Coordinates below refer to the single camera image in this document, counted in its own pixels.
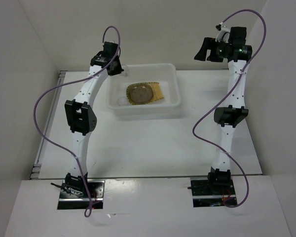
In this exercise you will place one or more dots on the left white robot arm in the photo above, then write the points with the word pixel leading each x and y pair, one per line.
pixel 81 118

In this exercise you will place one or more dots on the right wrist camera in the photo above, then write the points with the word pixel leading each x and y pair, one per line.
pixel 222 31

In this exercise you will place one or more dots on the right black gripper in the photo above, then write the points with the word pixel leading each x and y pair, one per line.
pixel 207 43

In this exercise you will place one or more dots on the clear glass plate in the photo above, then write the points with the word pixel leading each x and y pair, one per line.
pixel 139 94

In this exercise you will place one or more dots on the aluminium table rail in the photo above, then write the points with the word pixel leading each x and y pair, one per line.
pixel 39 157

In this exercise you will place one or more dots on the bamboo woven tray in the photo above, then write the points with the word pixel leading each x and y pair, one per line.
pixel 157 92

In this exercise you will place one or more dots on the small clear glass cup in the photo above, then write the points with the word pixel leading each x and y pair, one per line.
pixel 125 70
pixel 123 101

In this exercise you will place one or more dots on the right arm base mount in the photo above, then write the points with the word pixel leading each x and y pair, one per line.
pixel 204 195

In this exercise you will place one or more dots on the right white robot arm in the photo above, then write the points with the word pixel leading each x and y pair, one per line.
pixel 227 115

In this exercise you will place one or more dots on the white plastic bin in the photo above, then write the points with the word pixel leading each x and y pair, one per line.
pixel 164 74

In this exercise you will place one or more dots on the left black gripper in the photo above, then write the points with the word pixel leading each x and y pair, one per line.
pixel 118 70

